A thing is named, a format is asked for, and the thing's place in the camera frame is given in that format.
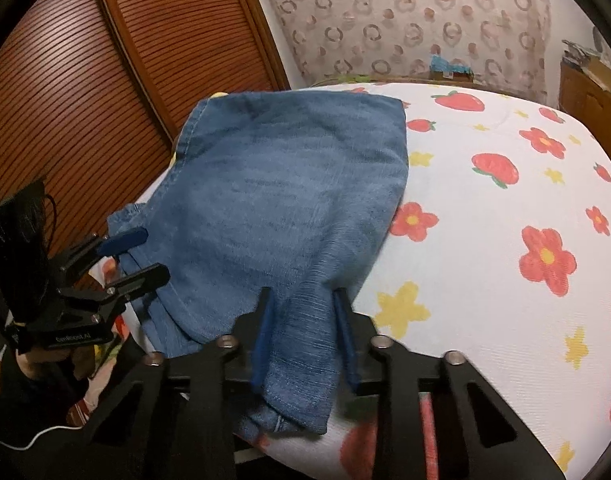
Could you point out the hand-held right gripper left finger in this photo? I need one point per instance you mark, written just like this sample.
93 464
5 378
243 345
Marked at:
263 345

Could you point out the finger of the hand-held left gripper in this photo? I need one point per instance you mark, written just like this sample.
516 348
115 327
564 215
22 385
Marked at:
123 241
145 277

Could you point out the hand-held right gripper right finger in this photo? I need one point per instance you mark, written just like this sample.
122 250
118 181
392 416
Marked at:
348 347

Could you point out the blue denim pants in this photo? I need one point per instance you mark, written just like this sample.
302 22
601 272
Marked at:
285 185

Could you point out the person's left hand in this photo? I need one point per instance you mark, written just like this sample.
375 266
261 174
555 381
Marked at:
45 360

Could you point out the wooden louvered wardrobe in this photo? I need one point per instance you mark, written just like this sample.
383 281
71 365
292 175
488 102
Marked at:
110 85

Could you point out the white flower print sheet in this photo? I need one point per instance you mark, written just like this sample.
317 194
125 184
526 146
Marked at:
485 260

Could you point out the cardboard box with blue packets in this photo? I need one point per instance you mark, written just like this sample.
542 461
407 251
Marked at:
450 67

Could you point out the wooden sideboard cabinet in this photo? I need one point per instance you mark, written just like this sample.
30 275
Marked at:
590 105

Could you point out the circle pattern lace curtain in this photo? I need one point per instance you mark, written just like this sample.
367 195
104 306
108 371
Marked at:
410 10

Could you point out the patterned cloth pile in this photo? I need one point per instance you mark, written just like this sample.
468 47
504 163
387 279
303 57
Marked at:
590 55

